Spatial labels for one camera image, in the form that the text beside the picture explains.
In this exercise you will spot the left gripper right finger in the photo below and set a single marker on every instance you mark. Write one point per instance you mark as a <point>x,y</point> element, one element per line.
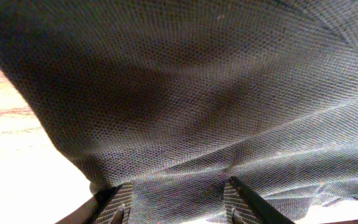
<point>245,206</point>

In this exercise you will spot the black polo shirt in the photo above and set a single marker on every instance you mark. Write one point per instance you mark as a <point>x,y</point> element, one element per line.
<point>176,97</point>

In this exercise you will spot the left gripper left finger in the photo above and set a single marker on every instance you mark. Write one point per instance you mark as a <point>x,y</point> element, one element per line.
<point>104,207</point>

